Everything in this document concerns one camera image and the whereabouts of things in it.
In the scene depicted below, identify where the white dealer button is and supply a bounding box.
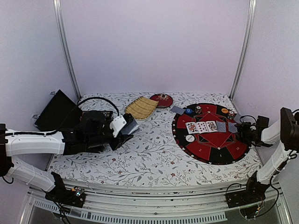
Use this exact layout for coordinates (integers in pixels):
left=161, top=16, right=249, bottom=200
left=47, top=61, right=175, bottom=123
left=185, top=134, right=195, bottom=142

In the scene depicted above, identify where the woven bamboo tray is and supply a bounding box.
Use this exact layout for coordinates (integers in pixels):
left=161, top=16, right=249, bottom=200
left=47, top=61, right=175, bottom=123
left=124, top=96, right=158, bottom=120

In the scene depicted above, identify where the round red black poker mat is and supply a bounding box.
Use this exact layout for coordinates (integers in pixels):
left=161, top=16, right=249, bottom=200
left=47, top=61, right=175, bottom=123
left=172, top=103, right=249, bottom=165

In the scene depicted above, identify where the black poker set case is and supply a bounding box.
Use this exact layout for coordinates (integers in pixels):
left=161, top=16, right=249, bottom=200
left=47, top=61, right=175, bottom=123
left=34, top=89, right=114, bottom=154

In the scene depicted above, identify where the face up king card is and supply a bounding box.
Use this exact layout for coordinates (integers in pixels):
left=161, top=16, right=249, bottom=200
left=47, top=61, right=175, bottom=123
left=185, top=122, right=198, bottom=134

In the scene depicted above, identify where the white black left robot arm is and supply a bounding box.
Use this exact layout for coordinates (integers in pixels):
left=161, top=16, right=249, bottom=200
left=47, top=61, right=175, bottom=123
left=0, top=111, right=134, bottom=203

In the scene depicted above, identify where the blue small blind button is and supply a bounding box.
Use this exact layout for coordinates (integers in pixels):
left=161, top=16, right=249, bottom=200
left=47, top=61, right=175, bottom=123
left=185, top=108, right=193, bottom=114

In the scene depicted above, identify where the orange big blind button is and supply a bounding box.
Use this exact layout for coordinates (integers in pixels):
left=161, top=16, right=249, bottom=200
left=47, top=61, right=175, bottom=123
left=221, top=108, right=229, bottom=114

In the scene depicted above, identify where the face up queen card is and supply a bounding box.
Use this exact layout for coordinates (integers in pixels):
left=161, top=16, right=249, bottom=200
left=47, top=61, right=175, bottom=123
left=205, top=121, right=218, bottom=133

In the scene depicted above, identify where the board card face down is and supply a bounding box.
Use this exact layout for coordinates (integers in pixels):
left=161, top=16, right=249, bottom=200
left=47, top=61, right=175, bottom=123
left=216, top=121, right=227, bottom=133
left=228, top=122, right=238, bottom=133

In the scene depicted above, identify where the dealt card face down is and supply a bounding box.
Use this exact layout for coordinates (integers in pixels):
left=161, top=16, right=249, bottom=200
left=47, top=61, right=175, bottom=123
left=170, top=106, right=185, bottom=115
left=234, top=114, right=242, bottom=120

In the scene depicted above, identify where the red white poker chip stack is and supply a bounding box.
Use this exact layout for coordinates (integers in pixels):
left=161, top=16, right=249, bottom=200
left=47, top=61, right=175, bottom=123
left=195, top=106, right=202, bottom=114

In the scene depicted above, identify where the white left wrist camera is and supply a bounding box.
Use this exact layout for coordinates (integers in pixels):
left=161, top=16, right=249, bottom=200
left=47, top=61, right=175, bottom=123
left=109, top=115, right=127, bottom=138

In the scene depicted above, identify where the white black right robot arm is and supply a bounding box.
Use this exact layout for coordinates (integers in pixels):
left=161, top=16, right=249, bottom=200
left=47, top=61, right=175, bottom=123
left=236, top=107, right=299, bottom=203

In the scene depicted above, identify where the red floral round plate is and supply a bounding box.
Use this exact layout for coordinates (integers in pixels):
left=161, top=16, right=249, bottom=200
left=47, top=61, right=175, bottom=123
left=150, top=93, right=173, bottom=108

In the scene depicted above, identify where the face up diamonds card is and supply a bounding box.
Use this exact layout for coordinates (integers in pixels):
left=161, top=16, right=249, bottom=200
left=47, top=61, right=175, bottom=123
left=196, top=122, right=209, bottom=133

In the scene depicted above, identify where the aluminium frame post right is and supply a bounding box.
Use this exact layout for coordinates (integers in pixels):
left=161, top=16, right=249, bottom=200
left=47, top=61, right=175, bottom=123
left=229, top=0, right=257, bottom=101

